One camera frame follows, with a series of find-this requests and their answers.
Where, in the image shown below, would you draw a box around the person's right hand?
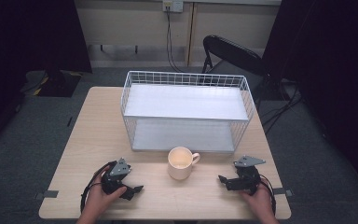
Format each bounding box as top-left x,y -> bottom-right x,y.
240,179 -> 276,217

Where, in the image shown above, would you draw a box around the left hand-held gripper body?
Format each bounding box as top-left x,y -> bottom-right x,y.
101,157 -> 135,196

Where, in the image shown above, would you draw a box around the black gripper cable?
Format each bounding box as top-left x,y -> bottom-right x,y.
258,173 -> 278,217
79,161 -> 117,214

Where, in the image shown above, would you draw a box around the white cup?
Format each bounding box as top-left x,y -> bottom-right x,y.
167,146 -> 201,181

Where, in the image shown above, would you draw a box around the grey tape strip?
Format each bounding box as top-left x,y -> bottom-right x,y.
273,187 -> 295,198
34,189 -> 60,201

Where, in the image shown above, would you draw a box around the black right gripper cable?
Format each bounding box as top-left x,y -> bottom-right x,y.
258,173 -> 278,217

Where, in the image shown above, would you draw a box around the black wall socket cable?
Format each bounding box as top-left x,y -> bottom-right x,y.
165,5 -> 185,74

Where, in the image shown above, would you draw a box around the dark stand base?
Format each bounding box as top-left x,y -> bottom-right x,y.
21,69 -> 82,98

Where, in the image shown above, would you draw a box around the black curtain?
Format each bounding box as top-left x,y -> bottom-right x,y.
261,0 -> 358,200
0,0 -> 93,157

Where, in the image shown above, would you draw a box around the white wall socket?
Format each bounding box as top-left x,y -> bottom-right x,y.
162,0 -> 185,14

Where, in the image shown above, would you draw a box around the person's left hand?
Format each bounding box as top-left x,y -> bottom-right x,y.
84,165 -> 128,217

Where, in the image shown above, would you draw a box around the black chair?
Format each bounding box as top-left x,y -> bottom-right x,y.
201,35 -> 268,82

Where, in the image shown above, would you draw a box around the black floor cables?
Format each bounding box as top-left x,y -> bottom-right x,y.
258,81 -> 303,135

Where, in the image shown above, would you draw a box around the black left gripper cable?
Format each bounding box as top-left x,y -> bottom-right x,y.
79,161 -> 117,214

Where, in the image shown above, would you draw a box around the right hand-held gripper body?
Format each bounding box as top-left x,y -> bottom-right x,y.
229,155 -> 267,196

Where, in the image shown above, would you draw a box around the white wire shelf rack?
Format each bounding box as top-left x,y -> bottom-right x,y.
119,70 -> 256,154

